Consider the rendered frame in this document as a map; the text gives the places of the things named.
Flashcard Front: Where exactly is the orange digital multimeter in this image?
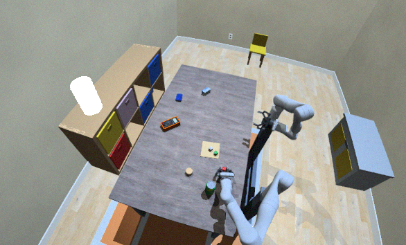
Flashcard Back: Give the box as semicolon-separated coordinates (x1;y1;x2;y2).
161;116;180;131

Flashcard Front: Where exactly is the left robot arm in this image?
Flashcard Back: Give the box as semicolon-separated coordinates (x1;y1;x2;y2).
220;170;294;245

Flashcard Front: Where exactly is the beige flat mat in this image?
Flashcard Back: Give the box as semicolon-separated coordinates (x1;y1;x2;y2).
200;141;220;159

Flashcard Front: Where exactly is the tan short cylinder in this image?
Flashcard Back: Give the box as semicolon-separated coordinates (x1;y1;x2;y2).
186;168;193;176

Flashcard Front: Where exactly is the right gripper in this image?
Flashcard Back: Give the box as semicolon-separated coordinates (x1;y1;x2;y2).
253;111;274;131

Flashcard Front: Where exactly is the green soda can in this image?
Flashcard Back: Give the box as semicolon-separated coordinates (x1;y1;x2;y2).
205;181;216;195

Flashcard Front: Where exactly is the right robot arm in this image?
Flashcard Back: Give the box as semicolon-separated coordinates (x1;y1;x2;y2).
270;95;315;140

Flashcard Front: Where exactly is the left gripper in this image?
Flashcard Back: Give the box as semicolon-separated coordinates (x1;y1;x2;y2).
215;166;233;179

